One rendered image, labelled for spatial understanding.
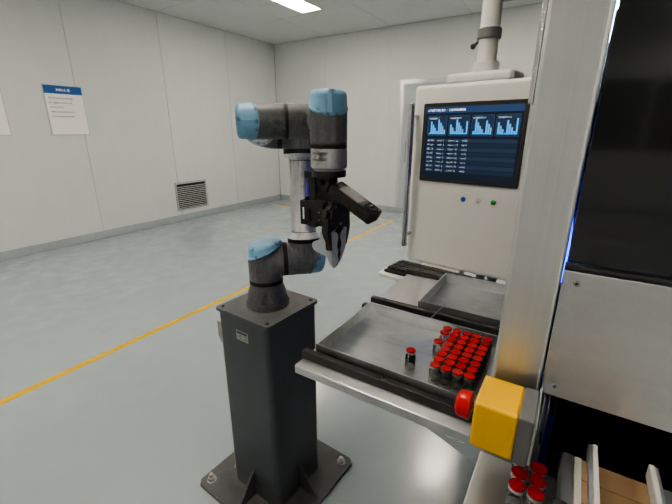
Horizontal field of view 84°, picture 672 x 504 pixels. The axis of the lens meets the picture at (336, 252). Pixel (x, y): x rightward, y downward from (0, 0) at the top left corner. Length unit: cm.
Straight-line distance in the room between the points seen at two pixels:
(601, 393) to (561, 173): 30
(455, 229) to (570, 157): 115
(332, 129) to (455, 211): 97
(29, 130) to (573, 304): 546
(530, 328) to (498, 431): 14
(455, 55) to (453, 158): 489
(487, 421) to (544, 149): 35
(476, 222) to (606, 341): 108
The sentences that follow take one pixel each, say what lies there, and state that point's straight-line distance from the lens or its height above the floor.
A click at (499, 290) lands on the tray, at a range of 129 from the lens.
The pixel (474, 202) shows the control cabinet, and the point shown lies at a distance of 160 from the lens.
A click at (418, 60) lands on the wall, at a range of 662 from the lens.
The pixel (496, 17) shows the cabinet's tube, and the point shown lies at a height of 176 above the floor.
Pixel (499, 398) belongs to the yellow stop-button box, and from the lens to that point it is 58.
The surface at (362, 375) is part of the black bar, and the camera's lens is 81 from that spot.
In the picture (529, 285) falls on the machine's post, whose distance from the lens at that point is 57.
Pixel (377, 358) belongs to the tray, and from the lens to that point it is 88.
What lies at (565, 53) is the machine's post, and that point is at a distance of 54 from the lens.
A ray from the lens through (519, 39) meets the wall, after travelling 628.
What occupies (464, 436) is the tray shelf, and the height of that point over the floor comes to 87.
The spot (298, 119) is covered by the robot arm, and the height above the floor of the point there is 140.
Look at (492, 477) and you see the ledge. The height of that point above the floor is 88.
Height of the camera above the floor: 137
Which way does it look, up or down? 18 degrees down
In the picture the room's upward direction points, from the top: straight up
